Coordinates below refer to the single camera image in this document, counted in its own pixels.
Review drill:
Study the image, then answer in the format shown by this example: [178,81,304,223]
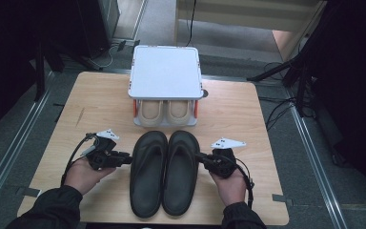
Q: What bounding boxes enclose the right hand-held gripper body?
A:
[208,137,247,179]

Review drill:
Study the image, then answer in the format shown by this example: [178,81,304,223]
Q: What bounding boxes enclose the black metal stand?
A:
[32,37,103,103]

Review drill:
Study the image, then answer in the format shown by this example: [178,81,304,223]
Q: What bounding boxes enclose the white floor cable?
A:
[87,44,116,70]

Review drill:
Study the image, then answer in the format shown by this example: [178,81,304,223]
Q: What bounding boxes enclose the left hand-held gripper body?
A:
[86,128,121,171]

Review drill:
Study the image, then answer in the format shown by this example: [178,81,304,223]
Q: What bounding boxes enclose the white shoe rack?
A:
[127,45,205,129]

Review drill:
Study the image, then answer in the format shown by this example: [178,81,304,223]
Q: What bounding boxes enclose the dark cabinet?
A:
[75,0,122,59]

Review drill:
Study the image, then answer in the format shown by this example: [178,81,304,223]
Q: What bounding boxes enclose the black power plugs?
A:
[116,39,141,54]

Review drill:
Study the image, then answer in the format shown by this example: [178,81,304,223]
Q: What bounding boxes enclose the black hanging cable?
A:
[184,0,198,49]

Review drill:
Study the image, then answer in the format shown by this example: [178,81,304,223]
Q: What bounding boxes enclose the person's left hand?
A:
[62,157,117,196]

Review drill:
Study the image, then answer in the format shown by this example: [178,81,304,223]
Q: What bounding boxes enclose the beige wooden furniture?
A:
[174,0,327,62]

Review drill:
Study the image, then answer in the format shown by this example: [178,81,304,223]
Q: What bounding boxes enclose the black tripod stand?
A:
[247,47,318,118]

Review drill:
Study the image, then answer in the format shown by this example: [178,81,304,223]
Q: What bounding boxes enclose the black floor cable bundle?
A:
[258,61,299,132]

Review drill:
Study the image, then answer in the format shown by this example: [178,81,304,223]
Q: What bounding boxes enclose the metal floor rail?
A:
[285,90,349,229]
[0,71,57,220]

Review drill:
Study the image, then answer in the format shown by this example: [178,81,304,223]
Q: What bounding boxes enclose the person's right hand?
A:
[210,168,249,207]

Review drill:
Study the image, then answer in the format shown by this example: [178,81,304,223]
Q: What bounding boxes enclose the black flip-flop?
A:
[129,130,169,219]
[161,130,201,217]

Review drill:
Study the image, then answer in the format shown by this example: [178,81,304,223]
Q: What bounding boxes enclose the cream perforated clog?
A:
[166,99,193,128]
[137,99,165,129]

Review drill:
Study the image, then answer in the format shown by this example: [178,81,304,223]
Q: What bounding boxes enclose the grey tape strip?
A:
[15,186,42,198]
[272,194,295,207]

